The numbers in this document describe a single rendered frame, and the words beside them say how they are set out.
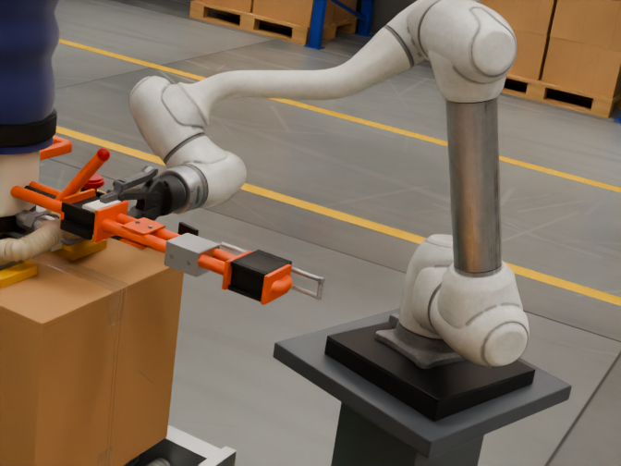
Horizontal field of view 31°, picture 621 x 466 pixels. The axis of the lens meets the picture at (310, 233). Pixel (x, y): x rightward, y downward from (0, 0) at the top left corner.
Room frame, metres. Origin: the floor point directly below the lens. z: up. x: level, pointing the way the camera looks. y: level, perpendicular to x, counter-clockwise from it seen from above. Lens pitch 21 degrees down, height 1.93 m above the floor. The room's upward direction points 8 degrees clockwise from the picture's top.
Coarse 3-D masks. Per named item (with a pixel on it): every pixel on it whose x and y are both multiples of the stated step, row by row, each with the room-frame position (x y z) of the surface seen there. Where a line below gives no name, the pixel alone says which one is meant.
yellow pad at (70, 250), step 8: (56, 216) 2.03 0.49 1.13; (64, 240) 1.98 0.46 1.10; (72, 240) 1.98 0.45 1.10; (80, 240) 2.00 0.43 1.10; (88, 240) 2.01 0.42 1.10; (104, 240) 2.02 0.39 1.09; (64, 248) 1.95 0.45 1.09; (72, 248) 1.96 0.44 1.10; (80, 248) 1.97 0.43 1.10; (88, 248) 1.98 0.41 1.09; (96, 248) 2.00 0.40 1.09; (104, 248) 2.02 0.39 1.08; (64, 256) 1.95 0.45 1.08; (72, 256) 1.94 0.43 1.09; (80, 256) 1.96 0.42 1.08
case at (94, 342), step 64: (128, 256) 2.00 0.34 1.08; (0, 320) 1.71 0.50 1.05; (64, 320) 1.72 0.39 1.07; (128, 320) 1.88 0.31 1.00; (0, 384) 1.71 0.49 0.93; (64, 384) 1.73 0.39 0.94; (128, 384) 1.89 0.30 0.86; (0, 448) 1.71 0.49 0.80; (64, 448) 1.74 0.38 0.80; (128, 448) 1.91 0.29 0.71
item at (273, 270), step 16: (240, 256) 1.71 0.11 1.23; (256, 256) 1.72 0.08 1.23; (224, 272) 1.68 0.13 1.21; (240, 272) 1.68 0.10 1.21; (256, 272) 1.66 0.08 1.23; (272, 272) 1.66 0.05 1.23; (288, 272) 1.70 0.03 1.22; (224, 288) 1.68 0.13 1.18; (240, 288) 1.68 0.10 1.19; (256, 288) 1.66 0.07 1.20
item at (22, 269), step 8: (8, 264) 1.83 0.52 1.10; (16, 264) 1.84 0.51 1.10; (24, 264) 1.85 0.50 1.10; (32, 264) 1.86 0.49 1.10; (0, 272) 1.80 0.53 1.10; (8, 272) 1.81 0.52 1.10; (16, 272) 1.81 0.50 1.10; (24, 272) 1.83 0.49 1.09; (32, 272) 1.85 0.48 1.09; (0, 280) 1.78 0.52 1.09; (8, 280) 1.79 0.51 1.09; (16, 280) 1.81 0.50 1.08
